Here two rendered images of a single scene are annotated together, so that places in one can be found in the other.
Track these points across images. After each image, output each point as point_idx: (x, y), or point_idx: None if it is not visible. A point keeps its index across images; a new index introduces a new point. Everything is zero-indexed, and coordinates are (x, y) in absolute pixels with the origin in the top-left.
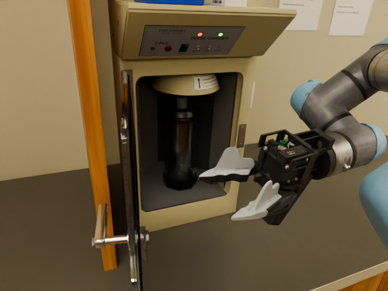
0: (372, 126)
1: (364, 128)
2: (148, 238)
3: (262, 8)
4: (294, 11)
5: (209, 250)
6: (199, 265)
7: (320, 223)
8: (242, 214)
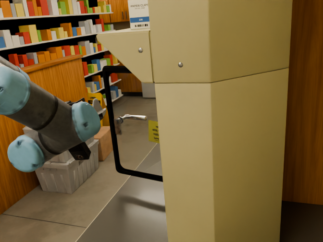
0: (20, 138)
1: (27, 132)
2: (114, 121)
3: (115, 30)
4: (97, 35)
5: (147, 229)
6: (141, 219)
7: None
8: None
